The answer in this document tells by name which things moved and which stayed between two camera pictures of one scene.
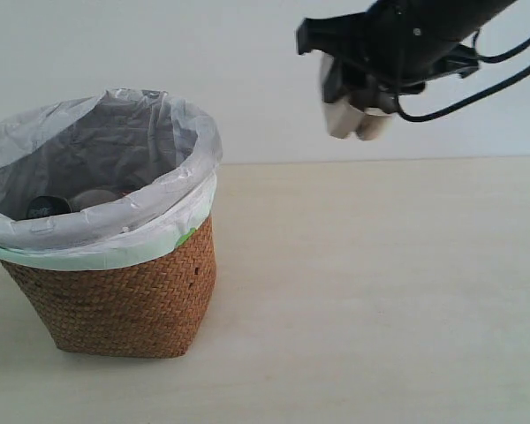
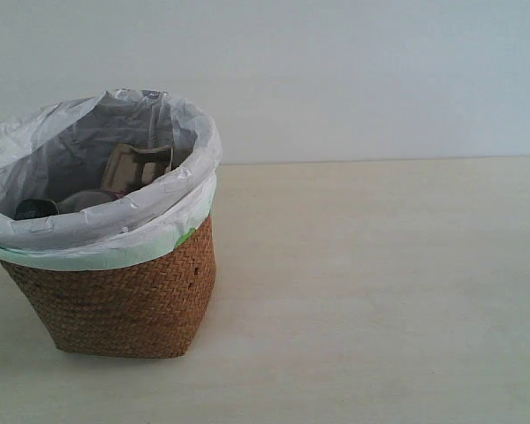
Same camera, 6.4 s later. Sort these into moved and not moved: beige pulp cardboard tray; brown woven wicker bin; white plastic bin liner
Moved: beige pulp cardboard tray
Not moved: brown woven wicker bin; white plastic bin liner
